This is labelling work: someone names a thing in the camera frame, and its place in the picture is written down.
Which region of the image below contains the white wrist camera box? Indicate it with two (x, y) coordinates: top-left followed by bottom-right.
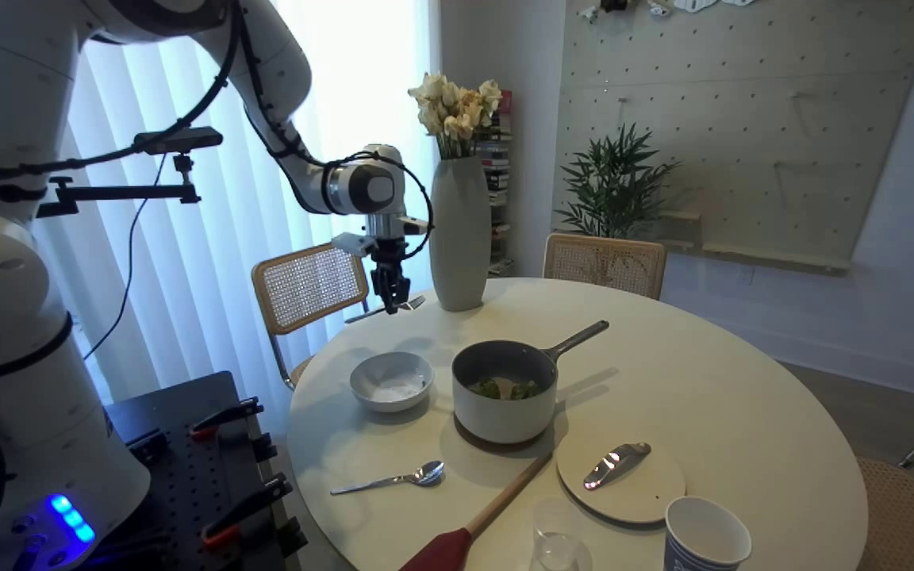
(331, 228), (375, 257)

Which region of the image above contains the cream flower bouquet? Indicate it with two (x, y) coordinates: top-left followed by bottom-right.
(407, 73), (506, 161)

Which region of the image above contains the thin black camera cable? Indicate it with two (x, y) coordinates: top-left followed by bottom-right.
(80, 154), (169, 365)

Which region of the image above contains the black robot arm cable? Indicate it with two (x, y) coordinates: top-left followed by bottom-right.
(0, 0), (437, 263)

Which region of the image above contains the silver fork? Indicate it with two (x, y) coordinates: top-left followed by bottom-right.
(342, 294), (429, 328)

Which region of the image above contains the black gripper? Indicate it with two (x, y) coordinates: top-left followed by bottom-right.
(368, 238), (417, 316)

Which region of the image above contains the white pot with long handle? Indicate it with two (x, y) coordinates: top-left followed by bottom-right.
(450, 316), (614, 447)

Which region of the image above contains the black perforated side table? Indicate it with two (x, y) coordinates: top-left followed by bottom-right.
(87, 368), (312, 571)

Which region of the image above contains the green potted plant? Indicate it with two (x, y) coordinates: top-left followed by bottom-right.
(555, 121), (682, 244)

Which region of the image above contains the silver butter knife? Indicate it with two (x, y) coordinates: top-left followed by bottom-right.
(581, 442), (654, 496)

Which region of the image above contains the narrow book shelf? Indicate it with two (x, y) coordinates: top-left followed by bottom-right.
(482, 90), (519, 278)

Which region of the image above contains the red spatula with wooden handle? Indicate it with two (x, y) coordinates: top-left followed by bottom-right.
(401, 447), (555, 571)

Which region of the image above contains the black clamp with red handle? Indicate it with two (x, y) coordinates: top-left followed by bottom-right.
(200, 472), (295, 555)
(186, 398), (266, 443)

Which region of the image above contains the white sheer curtain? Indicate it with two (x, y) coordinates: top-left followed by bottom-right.
(31, 0), (442, 425)

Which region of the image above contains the black stereo camera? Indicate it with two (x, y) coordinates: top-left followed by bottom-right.
(133, 124), (227, 158)

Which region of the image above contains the silver spoon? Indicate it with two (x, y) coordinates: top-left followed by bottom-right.
(326, 456), (448, 498)

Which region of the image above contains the blue and white cup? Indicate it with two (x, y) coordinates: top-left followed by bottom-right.
(663, 496), (757, 571)

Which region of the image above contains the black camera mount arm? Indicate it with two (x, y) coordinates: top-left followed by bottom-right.
(31, 154), (204, 221)

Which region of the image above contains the clear drinking glass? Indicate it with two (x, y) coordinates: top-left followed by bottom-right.
(527, 500), (594, 571)

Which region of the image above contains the white bowl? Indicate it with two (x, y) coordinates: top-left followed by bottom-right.
(347, 348), (436, 418)

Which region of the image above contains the grey ribbed vase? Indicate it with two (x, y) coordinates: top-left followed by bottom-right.
(425, 156), (497, 315)

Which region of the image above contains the beige wall pegboard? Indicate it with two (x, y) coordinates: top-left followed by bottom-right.
(548, 0), (914, 277)

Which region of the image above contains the dark round trivet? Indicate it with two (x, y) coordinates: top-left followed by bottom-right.
(455, 411), (565, 461)

